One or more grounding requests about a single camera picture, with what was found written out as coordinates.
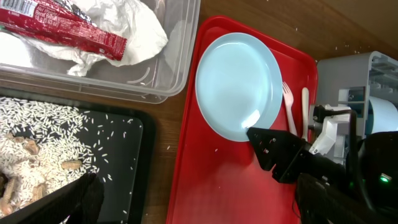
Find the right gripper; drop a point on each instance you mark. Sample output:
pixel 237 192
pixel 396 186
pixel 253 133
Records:
pixel 285 155

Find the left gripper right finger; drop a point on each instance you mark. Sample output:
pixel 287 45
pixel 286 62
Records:
pixel 320 203

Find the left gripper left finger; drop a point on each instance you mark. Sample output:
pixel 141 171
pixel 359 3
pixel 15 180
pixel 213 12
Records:
pixel 77 202

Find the white plastic fork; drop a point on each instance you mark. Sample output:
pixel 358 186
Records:
pixel 289 100

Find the white plastic spoon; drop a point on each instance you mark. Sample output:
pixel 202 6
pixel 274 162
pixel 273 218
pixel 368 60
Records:
pixel 305 108

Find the rice and food scraps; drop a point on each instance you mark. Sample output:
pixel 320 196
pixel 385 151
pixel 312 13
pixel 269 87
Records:
pixel 46 146

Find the light blue plate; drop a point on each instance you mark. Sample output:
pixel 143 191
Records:
pixel 238 85

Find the light blue bowl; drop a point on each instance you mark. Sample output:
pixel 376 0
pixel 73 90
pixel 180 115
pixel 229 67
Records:
pixel 382 116

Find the red snack wrapper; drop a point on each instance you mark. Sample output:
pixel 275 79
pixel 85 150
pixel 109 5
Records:
pixel 60 22

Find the white napkin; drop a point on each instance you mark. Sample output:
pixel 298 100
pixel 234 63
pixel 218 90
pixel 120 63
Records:
pixel 132 20

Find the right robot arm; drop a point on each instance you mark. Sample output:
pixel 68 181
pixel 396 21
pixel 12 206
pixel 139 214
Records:
pixel 364 190

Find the black food waste tray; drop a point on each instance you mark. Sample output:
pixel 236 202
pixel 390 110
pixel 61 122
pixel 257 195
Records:
pixel 124 149

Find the grey dishwasher rack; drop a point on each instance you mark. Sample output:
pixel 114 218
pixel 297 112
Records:
pixel 351 80

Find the clear plastic waste bin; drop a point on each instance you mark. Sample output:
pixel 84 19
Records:
pixel 150 81

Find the red serving tray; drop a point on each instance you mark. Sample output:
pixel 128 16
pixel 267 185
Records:
pixel 220 181

